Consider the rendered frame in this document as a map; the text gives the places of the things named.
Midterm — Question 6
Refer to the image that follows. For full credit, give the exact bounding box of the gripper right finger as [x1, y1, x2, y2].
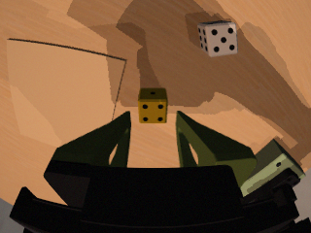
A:
[176, 111, 258, 188]

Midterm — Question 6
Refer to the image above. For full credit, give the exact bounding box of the yellow die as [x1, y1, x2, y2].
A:
[138, 88, 168, 123]

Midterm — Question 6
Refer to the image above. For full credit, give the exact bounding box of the white die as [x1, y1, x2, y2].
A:
[197, 20, 238, 57]

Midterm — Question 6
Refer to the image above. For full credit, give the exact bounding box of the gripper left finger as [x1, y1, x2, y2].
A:
[51, 111, 131, 167]

